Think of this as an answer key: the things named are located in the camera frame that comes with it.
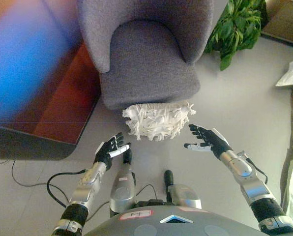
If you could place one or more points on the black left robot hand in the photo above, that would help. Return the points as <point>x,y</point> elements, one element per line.
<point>106,150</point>

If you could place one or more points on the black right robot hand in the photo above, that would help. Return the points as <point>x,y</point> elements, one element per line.
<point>211,140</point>

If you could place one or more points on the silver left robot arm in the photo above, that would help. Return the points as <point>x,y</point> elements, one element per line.
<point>81,194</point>

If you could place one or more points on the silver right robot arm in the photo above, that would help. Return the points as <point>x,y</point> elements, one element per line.
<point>255,189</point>

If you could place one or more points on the white fringed pillow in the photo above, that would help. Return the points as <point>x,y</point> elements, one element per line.
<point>158,122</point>

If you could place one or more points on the silver left robot leg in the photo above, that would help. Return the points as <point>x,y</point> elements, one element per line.
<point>123,183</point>

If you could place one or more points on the silver robot leg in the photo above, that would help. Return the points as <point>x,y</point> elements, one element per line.
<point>123,183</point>
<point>179,190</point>

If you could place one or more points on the silver right robot leg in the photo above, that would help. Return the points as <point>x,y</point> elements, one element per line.
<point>179,190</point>

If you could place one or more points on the grey robot torso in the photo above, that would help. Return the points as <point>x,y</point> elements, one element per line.
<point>172,221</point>

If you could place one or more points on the dark wooden table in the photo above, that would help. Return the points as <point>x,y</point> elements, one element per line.
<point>36,78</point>

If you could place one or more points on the grey fabric armchair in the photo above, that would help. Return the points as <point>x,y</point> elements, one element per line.
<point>149,52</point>

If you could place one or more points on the green leafy houseplant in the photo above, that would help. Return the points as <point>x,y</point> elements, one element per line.
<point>235,27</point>

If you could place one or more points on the brown cardboard box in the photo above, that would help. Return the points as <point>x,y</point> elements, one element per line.
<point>283,20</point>

